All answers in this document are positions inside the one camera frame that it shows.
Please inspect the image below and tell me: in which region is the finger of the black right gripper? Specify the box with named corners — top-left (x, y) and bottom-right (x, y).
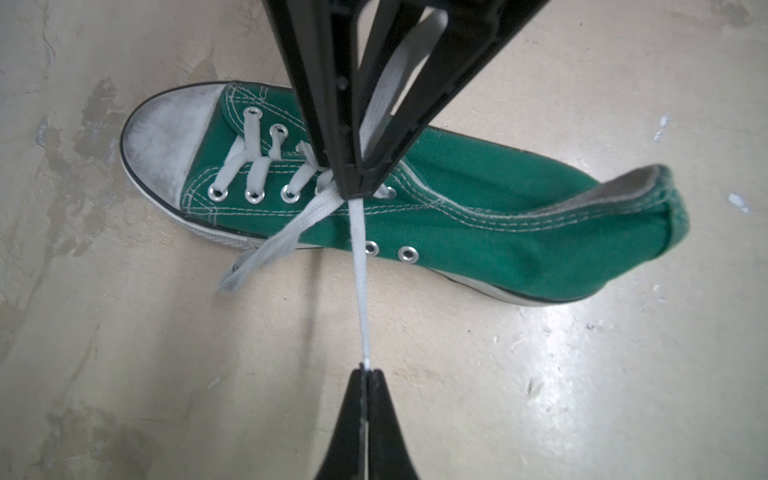
top-left (353, 1), bottom-right (545, 195)
top-left (264, 1), bottom-right (366, 200)

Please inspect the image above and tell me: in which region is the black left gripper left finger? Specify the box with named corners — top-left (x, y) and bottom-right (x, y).
top-left (315, 367), bottom-right (366, 480)

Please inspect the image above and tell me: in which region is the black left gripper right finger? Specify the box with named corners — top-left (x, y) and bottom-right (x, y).
top-left (366, 369), bottom-right (419, 480)

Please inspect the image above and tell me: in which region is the white shoelace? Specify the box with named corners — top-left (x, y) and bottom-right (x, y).
top-left (206, 8), bottom-right (450, 370)

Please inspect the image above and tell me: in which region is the green canvas sneaker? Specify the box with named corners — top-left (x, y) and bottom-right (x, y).
top-left (120, 82), bottom-right (690, 305)

